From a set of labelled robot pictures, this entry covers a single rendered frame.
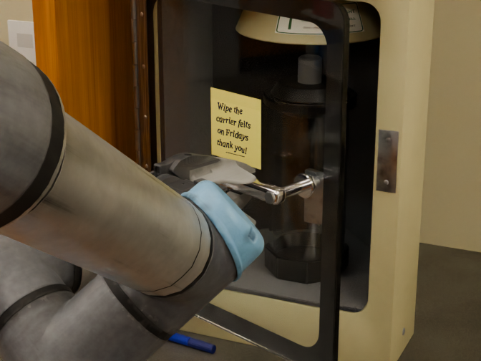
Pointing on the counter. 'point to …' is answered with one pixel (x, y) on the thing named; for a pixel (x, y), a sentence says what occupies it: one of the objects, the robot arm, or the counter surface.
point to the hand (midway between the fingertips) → (238, 181)
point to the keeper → (387, 160)
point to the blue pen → (193, 343)
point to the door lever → (265, 193)
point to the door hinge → (135, 86)
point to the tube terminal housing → (414, 211)
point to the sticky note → (236, 127)
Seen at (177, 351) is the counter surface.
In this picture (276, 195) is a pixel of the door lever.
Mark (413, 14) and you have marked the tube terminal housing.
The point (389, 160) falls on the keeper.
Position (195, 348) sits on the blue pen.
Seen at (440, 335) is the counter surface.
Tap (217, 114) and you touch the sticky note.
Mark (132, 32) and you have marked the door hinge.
